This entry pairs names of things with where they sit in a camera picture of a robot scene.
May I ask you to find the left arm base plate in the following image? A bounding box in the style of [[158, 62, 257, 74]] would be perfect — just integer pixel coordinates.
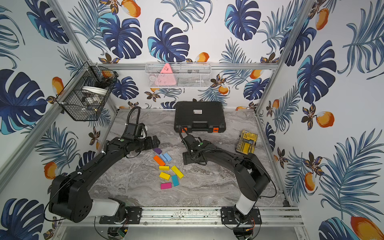
[[99, 207, 143, 225]]

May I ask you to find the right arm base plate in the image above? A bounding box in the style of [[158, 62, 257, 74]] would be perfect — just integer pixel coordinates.
[[220, 207, 262, 225]]

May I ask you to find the yellow block lower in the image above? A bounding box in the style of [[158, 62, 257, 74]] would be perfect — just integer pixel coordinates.
[[159, 172, 171, 181]]

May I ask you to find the yellow screwdriver bit set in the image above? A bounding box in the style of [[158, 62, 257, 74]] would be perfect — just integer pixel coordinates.
[[236, 130, 258, 155]]

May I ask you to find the magenta block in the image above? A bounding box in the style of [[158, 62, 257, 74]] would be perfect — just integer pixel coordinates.
[[161, 183, 172, 190]]

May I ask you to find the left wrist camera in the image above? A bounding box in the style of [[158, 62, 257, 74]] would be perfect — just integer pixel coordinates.
[[122, 123, 146, 140]]

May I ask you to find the purple block left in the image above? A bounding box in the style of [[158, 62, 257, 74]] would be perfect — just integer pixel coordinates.
[[153, 148, 163, 155]]

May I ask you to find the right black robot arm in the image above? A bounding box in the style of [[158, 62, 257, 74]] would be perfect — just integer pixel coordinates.
[[181, 135, 271, 216]]

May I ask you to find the teal block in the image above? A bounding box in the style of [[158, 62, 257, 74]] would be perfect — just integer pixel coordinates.
[[171, 175, 180, 187]]

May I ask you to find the light blue block right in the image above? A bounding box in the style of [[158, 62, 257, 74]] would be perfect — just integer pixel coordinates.
[[163, 153, 172, 163]]

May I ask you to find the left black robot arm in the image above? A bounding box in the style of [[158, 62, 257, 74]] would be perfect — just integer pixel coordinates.
[[47, 136, 161, 223]]

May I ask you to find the small yellow block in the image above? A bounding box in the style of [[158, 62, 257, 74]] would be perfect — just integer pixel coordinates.
[[159, 166, 170, 171]]

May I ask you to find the clear mesh wall shelf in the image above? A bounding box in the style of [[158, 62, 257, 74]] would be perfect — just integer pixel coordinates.
[[145, 62, 212, 89]]

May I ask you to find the light blue block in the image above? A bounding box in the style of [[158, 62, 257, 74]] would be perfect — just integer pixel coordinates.
[[159, 154, 168, 163], [163, 153, 172, 163]]

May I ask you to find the orange block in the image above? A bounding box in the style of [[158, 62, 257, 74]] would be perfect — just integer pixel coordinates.
[[154, 156, 166, 166]]

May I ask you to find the white coil in basket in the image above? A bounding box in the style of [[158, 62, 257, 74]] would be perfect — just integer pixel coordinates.
[[82, 86, 108, 96]]

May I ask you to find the pink triangle object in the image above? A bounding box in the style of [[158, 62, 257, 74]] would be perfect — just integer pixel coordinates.
[[155, 63, 177, 87]]

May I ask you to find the aluminium front rail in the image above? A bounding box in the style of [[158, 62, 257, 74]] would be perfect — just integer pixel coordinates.
[[60, 207, 304, 228]]

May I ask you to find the long yellow block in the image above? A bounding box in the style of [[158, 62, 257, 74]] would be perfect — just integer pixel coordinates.
[[171, 166, 184, 179]]

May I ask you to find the black wire basket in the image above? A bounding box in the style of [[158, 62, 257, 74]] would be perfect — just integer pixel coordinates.
[[55, 62, 119, 122]]

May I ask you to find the light blue block left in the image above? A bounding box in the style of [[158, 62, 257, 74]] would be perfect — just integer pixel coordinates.
[[159, 154, 168, 163]]

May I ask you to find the black plastic tool case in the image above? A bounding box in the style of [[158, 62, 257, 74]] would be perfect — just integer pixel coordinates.
[[174, 101, 227, 133]]

